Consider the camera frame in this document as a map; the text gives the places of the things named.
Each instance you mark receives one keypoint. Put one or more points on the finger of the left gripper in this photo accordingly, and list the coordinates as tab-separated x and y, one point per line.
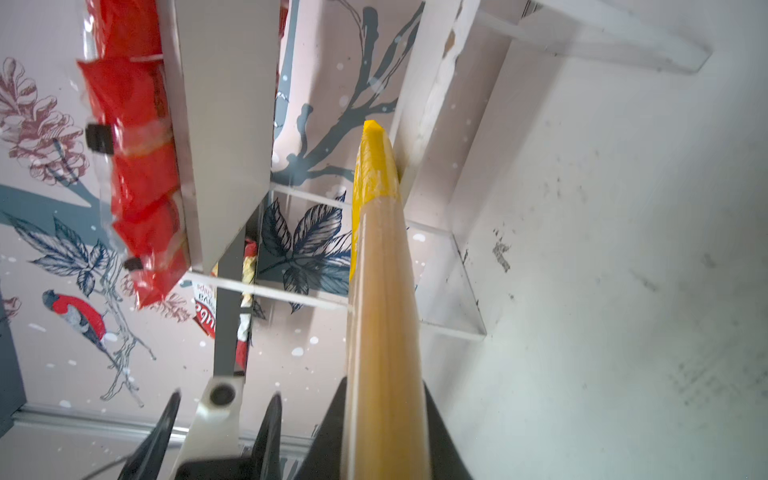
145	463
265	461

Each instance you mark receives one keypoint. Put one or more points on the red spaghetti bag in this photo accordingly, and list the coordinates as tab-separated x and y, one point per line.
124	28
133	129

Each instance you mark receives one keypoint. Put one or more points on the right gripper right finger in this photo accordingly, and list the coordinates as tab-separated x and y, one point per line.
446	462

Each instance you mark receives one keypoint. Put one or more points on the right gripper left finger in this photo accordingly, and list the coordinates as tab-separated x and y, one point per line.
323	460

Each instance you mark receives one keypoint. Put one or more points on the red cassava chips bag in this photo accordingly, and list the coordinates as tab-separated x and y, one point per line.
226	322

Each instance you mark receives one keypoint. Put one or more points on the yellow pasta bag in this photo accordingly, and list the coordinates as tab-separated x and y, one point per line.
385	433

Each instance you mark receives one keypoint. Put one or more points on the white two-tier shelf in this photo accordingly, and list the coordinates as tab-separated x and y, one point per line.
220	60

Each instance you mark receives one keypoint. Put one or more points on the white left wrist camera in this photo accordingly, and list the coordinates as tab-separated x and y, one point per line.
214	432

